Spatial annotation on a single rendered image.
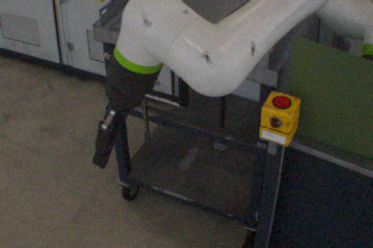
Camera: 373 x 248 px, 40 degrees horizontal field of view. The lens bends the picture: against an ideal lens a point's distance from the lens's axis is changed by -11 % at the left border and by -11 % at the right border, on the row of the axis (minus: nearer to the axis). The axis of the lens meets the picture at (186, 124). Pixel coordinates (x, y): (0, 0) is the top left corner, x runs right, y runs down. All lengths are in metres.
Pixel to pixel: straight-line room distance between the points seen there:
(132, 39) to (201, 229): 1.41
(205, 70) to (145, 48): 0.12
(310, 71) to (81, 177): 1.37
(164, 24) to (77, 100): 2.03
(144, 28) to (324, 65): 0.59
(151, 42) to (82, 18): 1.91
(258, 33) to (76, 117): 1.94
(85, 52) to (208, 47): 2.07
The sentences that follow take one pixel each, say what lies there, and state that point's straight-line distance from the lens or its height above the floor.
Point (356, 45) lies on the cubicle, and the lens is 2.22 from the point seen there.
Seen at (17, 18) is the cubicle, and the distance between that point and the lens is 3.16.
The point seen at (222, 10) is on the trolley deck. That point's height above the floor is 0.85.
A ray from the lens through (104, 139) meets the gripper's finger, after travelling 1.09.
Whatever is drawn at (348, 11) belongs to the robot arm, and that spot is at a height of 1.04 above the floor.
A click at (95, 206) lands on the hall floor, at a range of 2.35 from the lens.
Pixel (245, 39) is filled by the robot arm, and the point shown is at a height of 1.27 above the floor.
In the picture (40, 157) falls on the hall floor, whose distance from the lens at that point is 2.62.
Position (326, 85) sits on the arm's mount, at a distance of 1.40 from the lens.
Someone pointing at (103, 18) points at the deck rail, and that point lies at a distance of 1.80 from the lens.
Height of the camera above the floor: 1.75
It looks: 41 degrees down
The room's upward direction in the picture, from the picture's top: 1 degrees counter-clockwise
